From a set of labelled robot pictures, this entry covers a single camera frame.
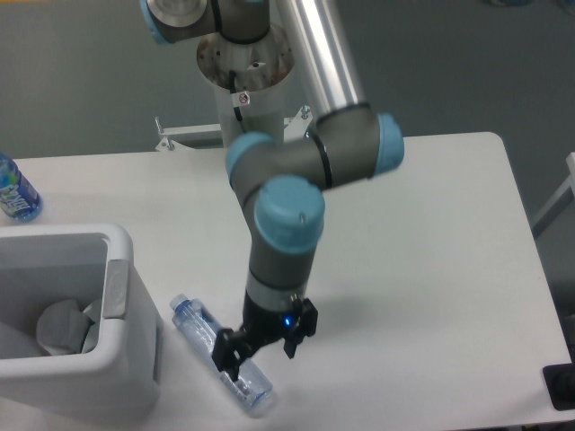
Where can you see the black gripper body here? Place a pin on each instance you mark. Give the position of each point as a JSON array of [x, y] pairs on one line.
[[262, 327]]

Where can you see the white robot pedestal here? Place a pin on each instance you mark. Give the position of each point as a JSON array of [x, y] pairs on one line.
[[250, 82]]

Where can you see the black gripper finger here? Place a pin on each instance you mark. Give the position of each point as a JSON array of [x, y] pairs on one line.
[[230, 350], [298, 324]]

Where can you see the clear plastic bottle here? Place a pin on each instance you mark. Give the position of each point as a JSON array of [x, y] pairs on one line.
[[252, 389]]

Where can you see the white paper trash in bin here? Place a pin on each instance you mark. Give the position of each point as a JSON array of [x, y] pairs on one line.
[[64, 328]]

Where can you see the blue labelled water bottle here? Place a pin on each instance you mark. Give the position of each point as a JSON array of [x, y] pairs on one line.
[[19, 199]]

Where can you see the white frame at right edge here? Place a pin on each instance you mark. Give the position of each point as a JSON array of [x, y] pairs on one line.
[[556, 203]]

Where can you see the white trash can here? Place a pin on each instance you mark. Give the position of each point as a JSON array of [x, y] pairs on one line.
[[46, 264]]

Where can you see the black clamp at table corner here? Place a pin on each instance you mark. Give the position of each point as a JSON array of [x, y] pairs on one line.
[[559, 380]]

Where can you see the white left base bracket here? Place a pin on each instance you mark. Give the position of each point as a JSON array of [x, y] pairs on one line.
[[207, 136]]

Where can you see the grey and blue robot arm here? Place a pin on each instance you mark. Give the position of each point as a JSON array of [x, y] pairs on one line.
[[280, 187]]

